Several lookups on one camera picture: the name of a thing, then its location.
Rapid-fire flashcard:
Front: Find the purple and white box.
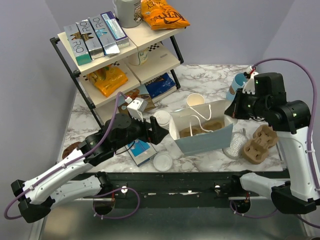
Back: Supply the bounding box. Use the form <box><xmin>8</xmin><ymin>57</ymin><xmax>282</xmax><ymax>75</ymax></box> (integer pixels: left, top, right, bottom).
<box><xmin>100</xmin><ymin>11</ymin><xmax>130</xmax><ymax>49</ymax></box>

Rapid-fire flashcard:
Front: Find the white bowl on shelf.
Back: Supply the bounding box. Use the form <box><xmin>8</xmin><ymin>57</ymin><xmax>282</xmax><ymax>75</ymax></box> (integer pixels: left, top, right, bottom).
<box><xmin>128</xmin><ymin>48</ymin><xmax>149</xmax><ymax>66</ymax></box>

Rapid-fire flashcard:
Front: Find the blue razor package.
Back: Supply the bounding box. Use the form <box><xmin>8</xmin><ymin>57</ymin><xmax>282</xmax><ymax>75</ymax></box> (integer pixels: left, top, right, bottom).
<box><xmin>125</xmin><ymin>139</ymin><xmax>157</xmax><ymax>167</ymax></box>

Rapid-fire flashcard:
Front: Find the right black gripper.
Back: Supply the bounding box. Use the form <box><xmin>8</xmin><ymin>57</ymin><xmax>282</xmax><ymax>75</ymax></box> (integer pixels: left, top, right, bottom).
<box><xmin>224</xmin><ymin>87</ymin><xmax>269</xmax><ymax>120</ymax></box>

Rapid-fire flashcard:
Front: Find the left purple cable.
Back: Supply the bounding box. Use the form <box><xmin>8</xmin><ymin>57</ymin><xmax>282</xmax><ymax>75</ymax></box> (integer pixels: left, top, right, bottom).
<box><xmin>3</xmin><ymin>91</ymin><xmax>141</xmax><ymax>221</ymax></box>

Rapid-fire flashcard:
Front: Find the blue chip bag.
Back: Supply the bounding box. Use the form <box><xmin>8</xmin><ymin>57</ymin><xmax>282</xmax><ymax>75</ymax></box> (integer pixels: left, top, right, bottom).
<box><xmin>144</xmin><ymin>73</ymin><xmax>176</xmax><ymax>99</ymax></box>

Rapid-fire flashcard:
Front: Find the single white lid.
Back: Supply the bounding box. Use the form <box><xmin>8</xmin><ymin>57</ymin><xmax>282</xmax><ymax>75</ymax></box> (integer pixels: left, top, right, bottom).
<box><xmin>153</xmin><ymin>110</ymin><xmax>171</xmax><ymax>127</ymax></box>

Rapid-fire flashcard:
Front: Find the orange chip bag top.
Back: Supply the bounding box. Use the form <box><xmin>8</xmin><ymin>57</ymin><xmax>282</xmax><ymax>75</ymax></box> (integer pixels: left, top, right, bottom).
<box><xmin>141</xmin><ymin>0</ymin><xmax>190</xmax><ymax>30</ymax></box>

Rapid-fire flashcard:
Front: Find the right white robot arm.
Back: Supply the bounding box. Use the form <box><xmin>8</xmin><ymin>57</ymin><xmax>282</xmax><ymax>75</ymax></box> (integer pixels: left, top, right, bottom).
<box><xmin>224</xmin><ymin>72</ymin><xmax>320</xmax><ymax>215</ymax></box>

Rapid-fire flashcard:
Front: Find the black and cream shelf rack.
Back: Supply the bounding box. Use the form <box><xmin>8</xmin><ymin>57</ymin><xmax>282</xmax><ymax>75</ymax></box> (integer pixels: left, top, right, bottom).
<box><xmin>50</xmin><ymin>22</ymin><xmax>184</xmax><ymax>127</ymax></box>

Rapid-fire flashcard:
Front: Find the brown and blue snack bag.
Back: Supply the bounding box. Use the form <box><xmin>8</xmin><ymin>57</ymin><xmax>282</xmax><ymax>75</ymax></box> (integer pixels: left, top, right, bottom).
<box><xmin>118</xmin><ymin>84</ymin><xmax>156</xmax><ymax>114</ymax></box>

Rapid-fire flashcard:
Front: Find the light blue paper bag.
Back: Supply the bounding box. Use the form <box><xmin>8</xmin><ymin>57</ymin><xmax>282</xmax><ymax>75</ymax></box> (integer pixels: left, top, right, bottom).
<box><xmin>169</xmin><ymin>100</ymin><xmax>238</xmax><ymax>156</ymax></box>

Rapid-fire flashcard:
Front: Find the brown cardboard cup carrier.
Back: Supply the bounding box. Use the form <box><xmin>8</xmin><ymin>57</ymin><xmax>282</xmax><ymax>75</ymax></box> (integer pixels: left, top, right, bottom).
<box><xmin>242</xmin><ymin>124</ymin><xmax>279</xmax><ymax>165</ymax></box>

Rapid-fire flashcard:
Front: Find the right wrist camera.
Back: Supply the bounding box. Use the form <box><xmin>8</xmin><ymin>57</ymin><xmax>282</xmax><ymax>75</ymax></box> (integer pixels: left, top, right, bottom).
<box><xmin>242</xmin><ymin>66</ymin><xmax>259</xmax><ymax>95</ymax></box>

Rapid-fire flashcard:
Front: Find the blue cup with stirrers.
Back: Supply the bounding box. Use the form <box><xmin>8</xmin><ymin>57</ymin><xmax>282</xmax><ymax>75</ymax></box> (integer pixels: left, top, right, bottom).
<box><xmin>226</xmin><ymin>72</ymin><xmax>249</xmax><ymax>102</ymax></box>

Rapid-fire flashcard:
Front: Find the yellow snack bag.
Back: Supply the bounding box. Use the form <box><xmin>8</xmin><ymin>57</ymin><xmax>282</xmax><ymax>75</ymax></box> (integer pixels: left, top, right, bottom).
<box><xmin>86</xmin><ymin>65</ymin><xmax>128</xmax><ymax>97</ymax></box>

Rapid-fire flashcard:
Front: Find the stack of white lids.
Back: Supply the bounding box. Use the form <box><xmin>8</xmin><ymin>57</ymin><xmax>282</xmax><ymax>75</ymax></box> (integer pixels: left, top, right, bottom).
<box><xmin>153</xmin><ymin>152</ymin><xmax>173</xmax><ymax>172</ymax></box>

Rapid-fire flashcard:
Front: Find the teal R.O carton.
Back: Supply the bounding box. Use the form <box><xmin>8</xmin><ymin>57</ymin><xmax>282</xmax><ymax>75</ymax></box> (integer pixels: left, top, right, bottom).
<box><xmin>63</xmin><ymin>23</ymin><xmax>92</xmax><ymax>66</ymax></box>

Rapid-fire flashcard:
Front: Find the silver R.O carton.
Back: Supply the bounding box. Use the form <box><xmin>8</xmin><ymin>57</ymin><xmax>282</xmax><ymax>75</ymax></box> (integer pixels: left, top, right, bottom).
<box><xmin>76</xmin><ymin>19</ymin><xmax>105</xmax><ymax>60</ymax></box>

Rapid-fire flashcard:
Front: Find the grey printed mug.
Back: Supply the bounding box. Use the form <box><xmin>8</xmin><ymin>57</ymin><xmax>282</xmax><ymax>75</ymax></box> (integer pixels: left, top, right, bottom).
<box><xmin>112</xmin><ymin>0</ymin><xmax>142</xmax><ymax>29</ymax></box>

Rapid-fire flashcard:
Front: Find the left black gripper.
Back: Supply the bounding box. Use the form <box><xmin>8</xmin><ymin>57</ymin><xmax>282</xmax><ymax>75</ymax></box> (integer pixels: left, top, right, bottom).
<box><xmin>112</xmin><ymin>113</ymin><xmax>169</xmax><ymax>152</ymax></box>

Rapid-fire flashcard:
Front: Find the stack of paper cups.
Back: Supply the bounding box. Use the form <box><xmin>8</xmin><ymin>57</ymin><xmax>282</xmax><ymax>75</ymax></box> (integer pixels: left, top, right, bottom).
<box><xmin>186</xmin><ymin>93</ymin><xmax>205</xmax><ymax>107</ymax></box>

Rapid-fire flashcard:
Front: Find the blue R.O carton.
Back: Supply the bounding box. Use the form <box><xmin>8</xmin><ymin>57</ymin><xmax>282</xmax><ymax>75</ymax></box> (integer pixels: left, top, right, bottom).
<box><xmin>88</xmin><ymin>15</ymin><xmax>120</xmax><ymax>56</ymax></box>

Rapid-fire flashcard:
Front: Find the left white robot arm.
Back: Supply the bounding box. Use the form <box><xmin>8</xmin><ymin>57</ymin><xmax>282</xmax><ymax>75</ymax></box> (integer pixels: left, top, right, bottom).
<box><xmin>11</xmin><ymin>113</ymin><xmax>169</xmax><ymax>223</ymax></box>

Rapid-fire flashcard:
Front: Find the single brown cup carrier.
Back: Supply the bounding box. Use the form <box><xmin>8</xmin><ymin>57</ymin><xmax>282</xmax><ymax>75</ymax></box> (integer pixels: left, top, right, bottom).
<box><xmin>179</xmin><ymin>119</ymin><xmax>225</xmax><ymax>138</ymax></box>

